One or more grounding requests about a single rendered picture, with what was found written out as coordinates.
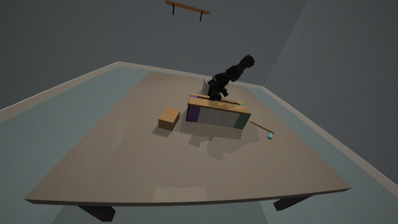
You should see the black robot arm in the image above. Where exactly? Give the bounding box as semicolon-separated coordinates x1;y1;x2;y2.
207;54;254;97

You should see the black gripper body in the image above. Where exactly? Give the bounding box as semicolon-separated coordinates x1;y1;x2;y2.
209;80;225;101

